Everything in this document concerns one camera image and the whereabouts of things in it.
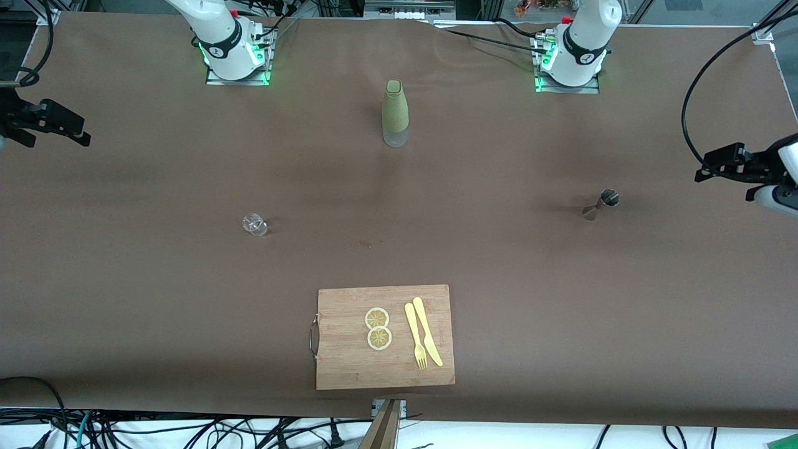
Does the wooden cutting board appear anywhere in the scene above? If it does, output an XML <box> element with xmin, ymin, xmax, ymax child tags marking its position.
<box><xmin>309</xmin><ymin>284</ymin><xmax>456</xmax><ymax>391</ymax></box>

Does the thick black floor cable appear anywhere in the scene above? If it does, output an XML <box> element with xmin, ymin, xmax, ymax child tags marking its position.
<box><xmin>0</xmin><ymin>376</ymin><xmax>70</xmax><ymax>449</ymax></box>

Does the brown table cover sheet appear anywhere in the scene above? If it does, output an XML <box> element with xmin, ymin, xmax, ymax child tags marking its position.
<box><xmin>0</xmin><ymin>11</ymin><xmax>798</xmax><ymax>431</ymax></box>

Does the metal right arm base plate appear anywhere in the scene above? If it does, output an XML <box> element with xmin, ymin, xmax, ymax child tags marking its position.
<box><xmin>206</xmin><ymin>28</ymin><xmax>272</xmax><ymax>86</ymax></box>

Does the grey power strip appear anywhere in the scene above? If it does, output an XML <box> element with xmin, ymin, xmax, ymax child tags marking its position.
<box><xmin>365</xmin><ymin>0</ymin><xmax>456</xmax><ymax>19</ymax></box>

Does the yellow plastic fork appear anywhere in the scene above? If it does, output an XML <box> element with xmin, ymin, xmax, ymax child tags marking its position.
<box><xmin>405</xmin><ymin>302</ymin><xmax>428</xmax><ymax>370</ymax></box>

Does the metal double jigger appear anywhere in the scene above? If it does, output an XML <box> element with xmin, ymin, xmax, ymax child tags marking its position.
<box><xmin>582</xmin><ymin>189</ymin><xmax>620</xmax><ymax>221</ymax></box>

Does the wooden post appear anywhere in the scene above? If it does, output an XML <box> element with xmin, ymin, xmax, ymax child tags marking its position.
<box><xmin>358</xmin><ymin>399</ymin><xmax>403</xmax><ymax>449</ymax></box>

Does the green sleeved glass bottle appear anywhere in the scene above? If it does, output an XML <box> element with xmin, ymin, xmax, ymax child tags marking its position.
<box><xmin>382</xmin><ymin>79</ymin><xmax>410</xmax><ymax>148</ymax></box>

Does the short black table cable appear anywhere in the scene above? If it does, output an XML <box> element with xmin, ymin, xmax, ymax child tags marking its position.
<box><xmin>494</xmin><ymin>17</ymin><xmax>542</xmax><ymax>39</ymax></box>

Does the yellow plastic knife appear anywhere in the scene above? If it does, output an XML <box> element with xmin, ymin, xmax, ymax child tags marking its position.
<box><xmin>412</xmin><ymin>297</ymin><xmax>444</xmax><ymax>367</ymax></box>

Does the long black table cable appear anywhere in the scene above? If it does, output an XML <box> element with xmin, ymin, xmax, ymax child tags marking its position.
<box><xmin>436</xmin><ymin>28</ymin><xmax>550</xmax><ymax>54</ymax></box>

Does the teal floor cable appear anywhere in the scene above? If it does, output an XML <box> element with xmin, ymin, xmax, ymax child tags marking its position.
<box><xmin>75</xmin><ymin>412</ymin><xmax>95</xmax><ymax>449</ymax></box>

